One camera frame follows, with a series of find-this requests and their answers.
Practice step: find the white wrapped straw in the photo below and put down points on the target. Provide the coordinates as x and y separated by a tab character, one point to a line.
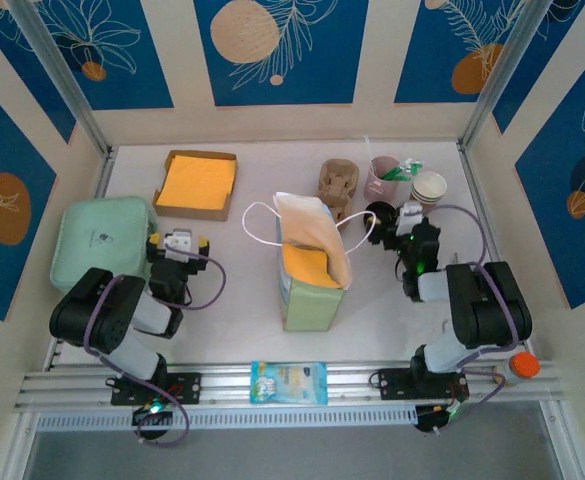
367	149

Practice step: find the green wrapped straw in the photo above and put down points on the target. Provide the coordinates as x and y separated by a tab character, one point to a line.
392	174
412	165

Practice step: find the black lid stack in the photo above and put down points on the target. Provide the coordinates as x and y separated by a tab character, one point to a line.
379	210

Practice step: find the brown paper cup stack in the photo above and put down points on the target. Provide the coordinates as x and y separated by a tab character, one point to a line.
427	190

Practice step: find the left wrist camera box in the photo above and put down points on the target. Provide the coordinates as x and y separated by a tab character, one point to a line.
179	242

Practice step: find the green and white paper bag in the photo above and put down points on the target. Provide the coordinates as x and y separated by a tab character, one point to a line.
312	305

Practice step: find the orange capped bottle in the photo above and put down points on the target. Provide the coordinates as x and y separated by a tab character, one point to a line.
524	365

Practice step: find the aluminium mounting rail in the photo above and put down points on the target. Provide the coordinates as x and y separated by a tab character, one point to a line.
222	385

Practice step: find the yellow napkin stack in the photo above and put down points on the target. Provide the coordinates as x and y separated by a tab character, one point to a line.
197	182

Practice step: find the pulp cup carrier stack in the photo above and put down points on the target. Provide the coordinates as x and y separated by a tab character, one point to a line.
337	182

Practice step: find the cardboard napkin box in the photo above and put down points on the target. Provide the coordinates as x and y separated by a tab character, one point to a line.
192	212

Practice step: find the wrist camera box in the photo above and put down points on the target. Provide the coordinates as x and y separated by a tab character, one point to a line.
412	212
179	242

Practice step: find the pink straw holder cup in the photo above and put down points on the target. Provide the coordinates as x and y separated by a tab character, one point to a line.
379	187

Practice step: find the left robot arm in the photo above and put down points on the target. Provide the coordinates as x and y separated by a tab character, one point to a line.
112	320

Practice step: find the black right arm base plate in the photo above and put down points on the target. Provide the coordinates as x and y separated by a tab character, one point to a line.
392	382

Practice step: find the blue wet wipes packet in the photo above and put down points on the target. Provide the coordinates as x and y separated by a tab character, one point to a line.
287	382

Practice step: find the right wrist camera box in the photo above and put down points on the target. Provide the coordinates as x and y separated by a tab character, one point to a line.
412	212

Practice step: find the mint green tray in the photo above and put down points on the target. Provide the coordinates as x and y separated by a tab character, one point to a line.
97	235

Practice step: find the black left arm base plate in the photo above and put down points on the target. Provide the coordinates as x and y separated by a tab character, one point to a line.
187	387

